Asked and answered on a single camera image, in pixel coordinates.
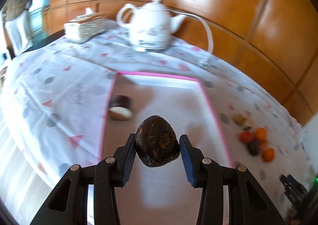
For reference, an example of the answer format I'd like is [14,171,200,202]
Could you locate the small red tomato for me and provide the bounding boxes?
[239,131,254,144]

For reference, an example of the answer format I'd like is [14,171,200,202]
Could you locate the white patterned tissue box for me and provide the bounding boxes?
[64,7,107,43]

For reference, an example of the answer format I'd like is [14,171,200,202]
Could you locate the white kettle power cord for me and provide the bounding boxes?
[166,8,219,69]

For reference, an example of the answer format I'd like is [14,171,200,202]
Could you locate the small dark brown chestnut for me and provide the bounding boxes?
[246,139,261,156]

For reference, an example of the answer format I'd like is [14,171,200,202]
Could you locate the small orange kumquat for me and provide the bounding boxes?
[259,140,269,152]

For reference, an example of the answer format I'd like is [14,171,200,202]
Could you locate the large orange tangerine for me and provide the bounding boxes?
[254,128,267,141]

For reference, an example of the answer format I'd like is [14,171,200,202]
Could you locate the large dark brown water chestnut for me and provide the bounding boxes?
[135,115,180,167]

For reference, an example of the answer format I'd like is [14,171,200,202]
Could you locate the white ceramic electric kettle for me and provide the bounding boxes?
[116,0,186,52]

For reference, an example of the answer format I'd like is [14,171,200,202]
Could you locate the woman in tan jacket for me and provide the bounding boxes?
[2,0,33,56]

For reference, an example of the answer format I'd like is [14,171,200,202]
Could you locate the small tan longan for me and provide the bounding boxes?
[232,113,247,126]

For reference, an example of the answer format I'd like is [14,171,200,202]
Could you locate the patterned white tablecloth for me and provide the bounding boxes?
[1,28,315,215]

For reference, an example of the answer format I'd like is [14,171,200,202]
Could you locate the cut tan fruit piece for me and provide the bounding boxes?
[241,118,252,131]

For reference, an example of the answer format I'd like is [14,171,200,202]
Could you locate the pink shallow box tray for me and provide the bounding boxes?
[99,71,232,224]

